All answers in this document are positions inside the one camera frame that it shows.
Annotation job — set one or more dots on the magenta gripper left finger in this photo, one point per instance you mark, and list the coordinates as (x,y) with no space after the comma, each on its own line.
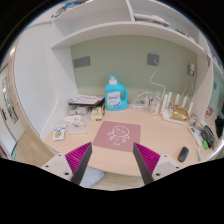
(78,160)

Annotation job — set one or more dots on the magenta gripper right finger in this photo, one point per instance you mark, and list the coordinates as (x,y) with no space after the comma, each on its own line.
(146,160)

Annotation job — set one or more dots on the pink mouse pad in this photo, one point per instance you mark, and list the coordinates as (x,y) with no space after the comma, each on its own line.
(117,136)

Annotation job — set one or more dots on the white card with yellow figure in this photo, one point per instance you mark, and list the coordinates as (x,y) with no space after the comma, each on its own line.
(59,132)

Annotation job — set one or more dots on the clear plastic bag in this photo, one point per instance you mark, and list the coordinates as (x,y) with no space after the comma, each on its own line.
(76,124)

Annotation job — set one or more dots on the small clear bottle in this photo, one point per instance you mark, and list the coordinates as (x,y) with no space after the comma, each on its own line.
(155,104)

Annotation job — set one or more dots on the small yellow box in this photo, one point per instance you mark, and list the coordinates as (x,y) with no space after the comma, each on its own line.
(97,114)

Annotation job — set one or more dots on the white power strip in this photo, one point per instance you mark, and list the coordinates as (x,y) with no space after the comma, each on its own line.
(139,106)

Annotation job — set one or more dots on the stack of books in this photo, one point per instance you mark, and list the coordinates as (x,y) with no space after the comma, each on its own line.
(86,100)

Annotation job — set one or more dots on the black pouch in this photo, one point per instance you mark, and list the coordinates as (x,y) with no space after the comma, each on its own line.
(208,136)

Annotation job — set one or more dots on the blue detergent bottle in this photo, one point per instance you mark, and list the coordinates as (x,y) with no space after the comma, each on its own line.
(116,95)

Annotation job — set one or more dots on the white shelf unit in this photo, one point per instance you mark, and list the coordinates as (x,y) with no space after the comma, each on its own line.
(103,18)

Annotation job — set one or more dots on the grey wall panel left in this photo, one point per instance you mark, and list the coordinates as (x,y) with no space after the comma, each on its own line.
(82,62)

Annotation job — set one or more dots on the grey wall socket right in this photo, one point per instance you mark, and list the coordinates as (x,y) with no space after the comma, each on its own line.
(153,59)

